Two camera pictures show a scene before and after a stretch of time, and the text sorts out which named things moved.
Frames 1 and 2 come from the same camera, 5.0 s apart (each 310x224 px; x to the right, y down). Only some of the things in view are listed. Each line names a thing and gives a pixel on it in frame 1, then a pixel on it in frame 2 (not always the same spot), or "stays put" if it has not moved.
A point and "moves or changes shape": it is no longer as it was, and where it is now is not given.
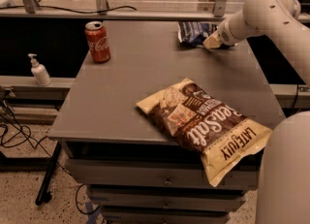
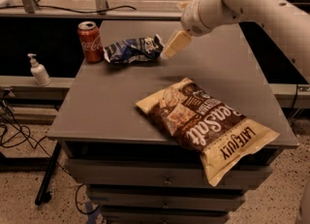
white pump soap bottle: (40, 72) stays put
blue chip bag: (193, 34) moves or changes shape
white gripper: (225, 36) -> (191, 20)
